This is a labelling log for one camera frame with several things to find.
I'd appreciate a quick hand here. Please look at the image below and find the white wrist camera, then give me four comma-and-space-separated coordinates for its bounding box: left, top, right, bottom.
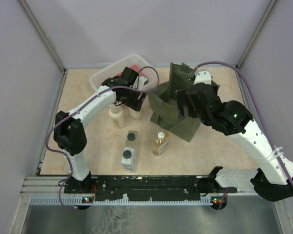
132, 76, 148, 90
189, 70, 212, 85

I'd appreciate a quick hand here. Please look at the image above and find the right aluminium frame post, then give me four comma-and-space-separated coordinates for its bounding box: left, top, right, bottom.
236, 0, 279, 69

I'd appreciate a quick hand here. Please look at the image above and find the red cloth in basket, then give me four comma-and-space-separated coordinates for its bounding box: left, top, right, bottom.
128, 64, 147, 78

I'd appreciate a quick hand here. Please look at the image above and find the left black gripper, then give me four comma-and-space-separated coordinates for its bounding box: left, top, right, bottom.
119, 85, 147, 112

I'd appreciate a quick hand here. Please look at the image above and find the clear square bottle rear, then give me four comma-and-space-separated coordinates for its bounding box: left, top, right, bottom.
125, 130, 140, 148

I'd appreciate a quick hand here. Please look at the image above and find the white slotted cable duct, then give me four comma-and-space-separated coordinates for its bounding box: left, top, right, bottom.
30, 194, 227, 207

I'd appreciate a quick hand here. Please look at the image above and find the left aluminium frame post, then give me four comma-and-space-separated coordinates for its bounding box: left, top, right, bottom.
17, 0, 66, 73

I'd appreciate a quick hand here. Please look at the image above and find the aluminium frame post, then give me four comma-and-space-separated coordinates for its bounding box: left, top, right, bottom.
17, 0, 66, 73
236, 0, 279, 69

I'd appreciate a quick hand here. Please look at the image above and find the white plastic basket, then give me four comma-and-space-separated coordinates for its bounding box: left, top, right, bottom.
89, 54, 158, 91

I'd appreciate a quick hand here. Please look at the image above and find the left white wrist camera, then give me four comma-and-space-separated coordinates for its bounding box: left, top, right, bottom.
132, 76, 148, 90

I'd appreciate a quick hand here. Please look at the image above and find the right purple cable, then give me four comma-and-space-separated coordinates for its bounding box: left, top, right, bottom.
190, 60, 293, 202

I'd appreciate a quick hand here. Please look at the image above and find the cream bottle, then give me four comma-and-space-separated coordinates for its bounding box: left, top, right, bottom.
109, 106, 126, 128
129, 108, 142, 119

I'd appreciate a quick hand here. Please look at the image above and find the clear square bottle front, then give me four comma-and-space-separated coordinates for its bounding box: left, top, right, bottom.
121, 147, 139, 172

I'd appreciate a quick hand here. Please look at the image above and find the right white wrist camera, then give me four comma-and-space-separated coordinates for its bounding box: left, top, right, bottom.
189, 70, 212, 85

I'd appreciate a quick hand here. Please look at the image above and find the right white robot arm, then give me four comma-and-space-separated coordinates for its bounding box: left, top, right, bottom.
176, 83, 293, 202

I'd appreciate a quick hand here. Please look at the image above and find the olive green canvas bag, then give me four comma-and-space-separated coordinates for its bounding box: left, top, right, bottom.
148, 63, 201, 142

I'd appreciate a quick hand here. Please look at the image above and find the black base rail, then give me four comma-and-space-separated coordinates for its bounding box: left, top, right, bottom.
63, 175, 225, 201

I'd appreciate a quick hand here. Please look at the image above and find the clear square bottle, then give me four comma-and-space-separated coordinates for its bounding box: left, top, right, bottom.
121, 147, 139, 172
125, 130, 140, 148

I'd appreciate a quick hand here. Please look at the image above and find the amber liquid bottle white cap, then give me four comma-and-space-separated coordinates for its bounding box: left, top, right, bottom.
153, 132, 169, 156

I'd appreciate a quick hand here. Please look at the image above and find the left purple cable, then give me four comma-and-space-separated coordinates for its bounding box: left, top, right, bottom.
45, 66, 161, 211

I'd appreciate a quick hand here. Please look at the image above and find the purple cable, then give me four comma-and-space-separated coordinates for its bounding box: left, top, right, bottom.
190, 60, 293, 202
45, 66, 161, 211

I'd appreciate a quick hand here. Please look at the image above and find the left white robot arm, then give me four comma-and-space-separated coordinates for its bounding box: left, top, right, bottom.
53, 67, 147, 194

